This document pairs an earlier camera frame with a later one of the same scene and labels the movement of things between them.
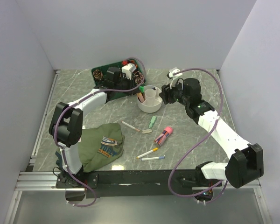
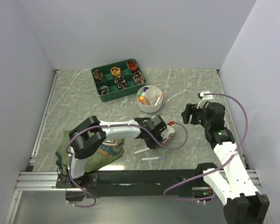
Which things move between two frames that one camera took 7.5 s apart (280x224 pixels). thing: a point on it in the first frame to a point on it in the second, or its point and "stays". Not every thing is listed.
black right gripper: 166,91 to 191,108
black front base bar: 155,184 stays
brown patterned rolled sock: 97,74 stays
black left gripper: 131,82 to 150,144
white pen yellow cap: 147,153 to 141,150
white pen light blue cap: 159,157 stays
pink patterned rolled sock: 138,77 stays
